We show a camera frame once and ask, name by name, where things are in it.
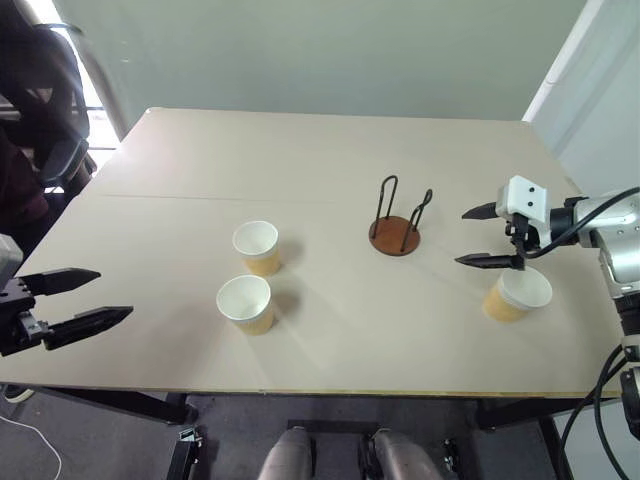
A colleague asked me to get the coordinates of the black office chair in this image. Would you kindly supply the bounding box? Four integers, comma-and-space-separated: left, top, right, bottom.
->
0, 0, 97, 201

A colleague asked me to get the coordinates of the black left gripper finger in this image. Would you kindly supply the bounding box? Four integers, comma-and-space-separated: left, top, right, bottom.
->
17, 268, 102, 298
42, 306, 135, 352

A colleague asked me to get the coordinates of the grey rounded robot leg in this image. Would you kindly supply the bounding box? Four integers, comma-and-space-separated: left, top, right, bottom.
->
370, 428, 444, 480
258, 426, 317, 480

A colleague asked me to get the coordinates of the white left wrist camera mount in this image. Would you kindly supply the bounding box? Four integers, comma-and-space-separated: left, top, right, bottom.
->
0, 233, 24, 281

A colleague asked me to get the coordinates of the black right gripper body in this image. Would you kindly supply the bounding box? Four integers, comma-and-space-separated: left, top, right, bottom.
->
503, 213, 542, 262

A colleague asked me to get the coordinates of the dark maroon garment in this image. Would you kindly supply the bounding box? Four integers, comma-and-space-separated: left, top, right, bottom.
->
0, 128, 51, 257

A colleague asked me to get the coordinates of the brown cup holder stand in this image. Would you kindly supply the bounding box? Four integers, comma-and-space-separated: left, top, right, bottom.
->
368, 174, 435, 258

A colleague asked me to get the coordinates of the black white-soled shoe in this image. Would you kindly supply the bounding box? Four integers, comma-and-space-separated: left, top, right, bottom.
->
1, 383, 37, 405

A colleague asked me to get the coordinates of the yellow paper cup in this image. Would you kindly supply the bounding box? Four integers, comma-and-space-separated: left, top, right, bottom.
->
215, 273, 276, 338
481, 268, 554, 325
231, 220, 281, 277

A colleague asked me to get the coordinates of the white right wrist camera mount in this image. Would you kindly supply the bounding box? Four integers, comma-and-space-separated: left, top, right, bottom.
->
494, 175, 552, 247

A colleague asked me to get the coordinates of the white partition panel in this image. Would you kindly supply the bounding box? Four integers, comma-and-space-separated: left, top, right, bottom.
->
521, 0, 640, 196

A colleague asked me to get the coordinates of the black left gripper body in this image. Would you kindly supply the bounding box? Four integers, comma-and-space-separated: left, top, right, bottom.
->
0, 278, 53, 358

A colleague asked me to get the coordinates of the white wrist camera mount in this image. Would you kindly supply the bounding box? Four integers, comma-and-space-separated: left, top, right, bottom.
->
0, 233, 24, 281
494, 175, 552, 247

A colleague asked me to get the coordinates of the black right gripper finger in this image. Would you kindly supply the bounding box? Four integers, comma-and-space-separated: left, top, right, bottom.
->
454, 253, 527, 272
461, 201, 499, 222

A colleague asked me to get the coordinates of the white floor cable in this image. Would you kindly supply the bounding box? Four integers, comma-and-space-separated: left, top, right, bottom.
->
0, 413, 64, 480

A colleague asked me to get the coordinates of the black table frame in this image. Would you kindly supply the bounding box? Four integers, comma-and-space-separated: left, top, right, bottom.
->
27, 383, 621, 480

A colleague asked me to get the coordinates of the black robot body cable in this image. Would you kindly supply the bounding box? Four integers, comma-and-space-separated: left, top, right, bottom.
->
558, 344, 640, 480

